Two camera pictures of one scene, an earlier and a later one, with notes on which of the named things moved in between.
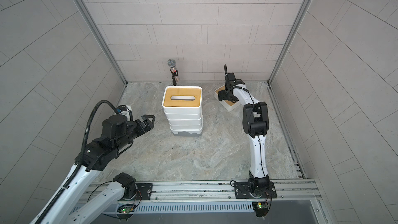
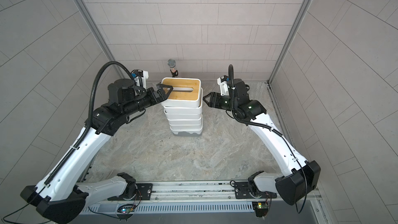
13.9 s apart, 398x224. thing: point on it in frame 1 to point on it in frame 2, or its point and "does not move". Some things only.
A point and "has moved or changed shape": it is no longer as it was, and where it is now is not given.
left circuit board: [125, 211] does not move
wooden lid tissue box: [185, 123] does not move
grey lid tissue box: [186, 128] does not move
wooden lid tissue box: [228, 105] has moved or changed shape
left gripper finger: [145, 118] to [161, 94]
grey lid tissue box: [184, 117] does not move
